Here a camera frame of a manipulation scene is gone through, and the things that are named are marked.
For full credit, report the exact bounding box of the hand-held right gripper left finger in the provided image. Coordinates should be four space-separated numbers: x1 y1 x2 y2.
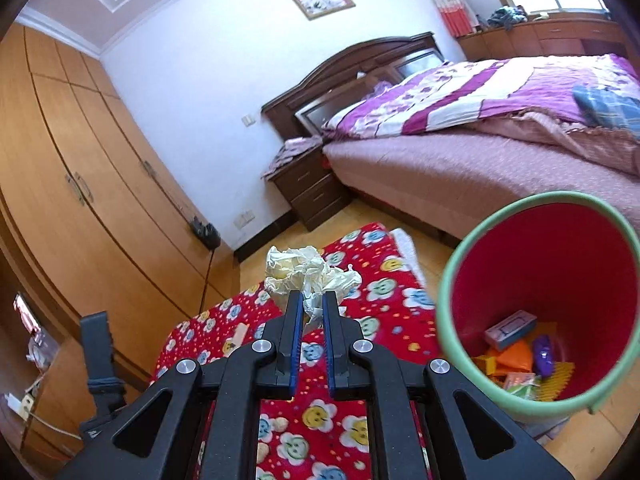
55 291 304 480

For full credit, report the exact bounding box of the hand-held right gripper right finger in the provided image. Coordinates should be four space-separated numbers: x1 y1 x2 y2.
322 291 576 480

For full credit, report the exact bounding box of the white tissue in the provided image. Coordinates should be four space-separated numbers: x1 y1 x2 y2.
265 245 362 334

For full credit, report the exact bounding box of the teal and white box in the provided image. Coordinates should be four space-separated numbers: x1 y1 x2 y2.
484 311 537 351

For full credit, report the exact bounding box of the large orange foam net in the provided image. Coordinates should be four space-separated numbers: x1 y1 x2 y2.
487 338 535 376

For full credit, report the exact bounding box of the colourful snack packet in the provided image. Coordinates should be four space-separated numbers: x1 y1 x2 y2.
502 372 541 401

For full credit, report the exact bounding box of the purple plastic toy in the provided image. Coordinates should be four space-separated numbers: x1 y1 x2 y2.
531 335 556 379

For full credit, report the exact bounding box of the red bin with green rim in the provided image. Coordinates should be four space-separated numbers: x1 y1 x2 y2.
435 190 640 424

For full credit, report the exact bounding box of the large yellow foam net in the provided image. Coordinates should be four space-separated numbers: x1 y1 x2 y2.
535 362 577 402

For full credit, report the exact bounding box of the lit screen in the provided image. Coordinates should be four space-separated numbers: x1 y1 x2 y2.
13 293 43 337

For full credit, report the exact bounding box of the white power strip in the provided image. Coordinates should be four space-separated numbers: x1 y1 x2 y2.
4 392 36 419

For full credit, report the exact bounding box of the white towel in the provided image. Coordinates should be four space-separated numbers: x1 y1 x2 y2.
390 227 429 289

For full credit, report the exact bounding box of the black plug adapter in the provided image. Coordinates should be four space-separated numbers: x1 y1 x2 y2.
188 215 221 249

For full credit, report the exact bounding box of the dark wooden nightstand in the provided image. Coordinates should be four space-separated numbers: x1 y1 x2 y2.
262 149 354 232

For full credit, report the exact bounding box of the wooden wardrobe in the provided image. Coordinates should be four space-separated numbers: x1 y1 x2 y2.
0 22 241 411

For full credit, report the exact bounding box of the pink clothes pile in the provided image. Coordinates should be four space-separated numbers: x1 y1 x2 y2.
262 135 324 179

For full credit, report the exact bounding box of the bed with pink bedspread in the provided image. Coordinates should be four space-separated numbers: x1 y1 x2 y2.
320 52 640 242

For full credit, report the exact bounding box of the dark wooden headboard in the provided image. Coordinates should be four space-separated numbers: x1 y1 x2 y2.
261 31 447 142

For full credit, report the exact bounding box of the purple and white quilt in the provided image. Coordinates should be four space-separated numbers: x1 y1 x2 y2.
322 54 640 137

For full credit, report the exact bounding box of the blue plaid cloth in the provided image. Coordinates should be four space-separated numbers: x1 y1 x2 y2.
572 85 640 137

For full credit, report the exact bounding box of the blue clothes heap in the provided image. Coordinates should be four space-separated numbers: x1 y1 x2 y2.
487 6 529 31

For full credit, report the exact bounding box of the wooden window cabinet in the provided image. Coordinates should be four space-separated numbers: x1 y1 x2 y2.
457 16 632 62

